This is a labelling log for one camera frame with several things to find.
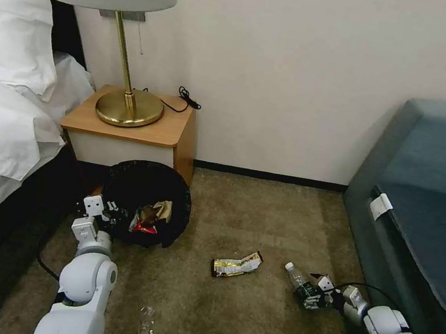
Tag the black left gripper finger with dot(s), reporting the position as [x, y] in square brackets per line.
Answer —
[112, 205]
[116, 223]

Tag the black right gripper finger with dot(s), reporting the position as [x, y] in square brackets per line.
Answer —
[316, 305]
[315, 276]

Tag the clear plastic bottle green label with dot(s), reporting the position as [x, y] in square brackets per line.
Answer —
[298, 279]

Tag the black round trash bin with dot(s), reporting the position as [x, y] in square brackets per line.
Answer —
[176, 197]

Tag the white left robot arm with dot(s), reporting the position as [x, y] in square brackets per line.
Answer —
[82, 280]

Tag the red crumpled wrapper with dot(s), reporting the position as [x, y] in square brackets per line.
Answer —
[142, 227]

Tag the crumpled brown paper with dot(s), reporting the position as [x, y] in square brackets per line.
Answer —
[160, 208]

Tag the wooden nightstand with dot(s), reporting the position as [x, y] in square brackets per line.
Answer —
[143, 136]

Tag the brown gold snack wrapper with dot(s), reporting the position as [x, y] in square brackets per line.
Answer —
[235, 266]

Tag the white sofa tag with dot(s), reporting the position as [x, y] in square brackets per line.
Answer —
[380, 206]

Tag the clear plastic scrap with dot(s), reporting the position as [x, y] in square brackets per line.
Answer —
[145, 327]

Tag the black baseboard strip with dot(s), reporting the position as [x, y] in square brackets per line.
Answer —
[272, 175]

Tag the small white pillow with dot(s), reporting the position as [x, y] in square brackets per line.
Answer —
[73, 77]

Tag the blue fabric sofa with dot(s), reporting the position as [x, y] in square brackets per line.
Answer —
[427, 172]

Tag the dark headboard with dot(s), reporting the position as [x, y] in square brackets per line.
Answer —
[67, 30]

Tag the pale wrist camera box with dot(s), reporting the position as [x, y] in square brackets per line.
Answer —
[324, 283]
[93, 205]

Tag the grey wall plate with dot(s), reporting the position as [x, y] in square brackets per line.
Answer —
[134, 16]

